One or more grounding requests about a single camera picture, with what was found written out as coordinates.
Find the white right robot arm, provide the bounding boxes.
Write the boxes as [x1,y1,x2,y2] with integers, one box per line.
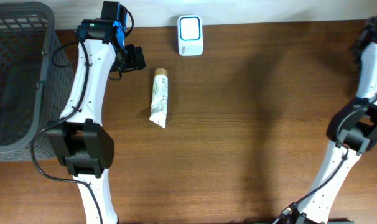
[275,16,377,223]

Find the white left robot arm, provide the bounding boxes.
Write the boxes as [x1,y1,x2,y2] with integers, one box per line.
[45,1,146,223]

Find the white cream tube gold cap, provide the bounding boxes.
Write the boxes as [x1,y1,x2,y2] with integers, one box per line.
[149,68,169,129]

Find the grey plastic mesh basket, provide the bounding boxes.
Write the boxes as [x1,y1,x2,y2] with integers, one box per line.
[0,2,73,162]

